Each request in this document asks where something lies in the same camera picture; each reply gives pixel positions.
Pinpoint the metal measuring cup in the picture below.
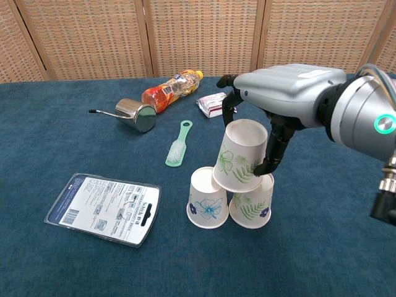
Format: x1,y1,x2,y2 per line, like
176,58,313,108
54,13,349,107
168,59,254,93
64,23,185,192
88,98,158,133

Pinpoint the white red snack packet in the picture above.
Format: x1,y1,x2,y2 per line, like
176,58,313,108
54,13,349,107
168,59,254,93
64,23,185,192
194,92,238,118

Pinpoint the mint green plastic brush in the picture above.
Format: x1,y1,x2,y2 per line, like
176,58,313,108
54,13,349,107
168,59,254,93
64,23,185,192
165,120,194,168

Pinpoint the white paper cup green fern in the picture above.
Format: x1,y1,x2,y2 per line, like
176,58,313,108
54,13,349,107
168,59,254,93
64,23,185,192
228,173,275,230
212,119,269,193

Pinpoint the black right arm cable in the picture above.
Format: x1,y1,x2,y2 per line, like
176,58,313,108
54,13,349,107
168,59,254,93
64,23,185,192
369,154,396,222

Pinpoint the razor blister pack card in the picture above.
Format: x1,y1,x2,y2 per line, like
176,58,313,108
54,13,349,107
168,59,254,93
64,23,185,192
44,172,161,248

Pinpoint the white paper cup blue hibiscus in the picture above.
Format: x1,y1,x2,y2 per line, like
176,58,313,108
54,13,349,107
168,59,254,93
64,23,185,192
186,166,230,230

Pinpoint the orange drink plastic bottle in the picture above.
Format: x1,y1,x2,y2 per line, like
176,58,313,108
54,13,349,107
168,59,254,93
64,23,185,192
141,69,204,114

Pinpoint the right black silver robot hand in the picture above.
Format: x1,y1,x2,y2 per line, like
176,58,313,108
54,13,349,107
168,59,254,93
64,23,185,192
216,63,347,177

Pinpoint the woven bamboo folding screen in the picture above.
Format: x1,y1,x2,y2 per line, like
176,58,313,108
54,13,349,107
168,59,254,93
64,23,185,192
0,0,396,84

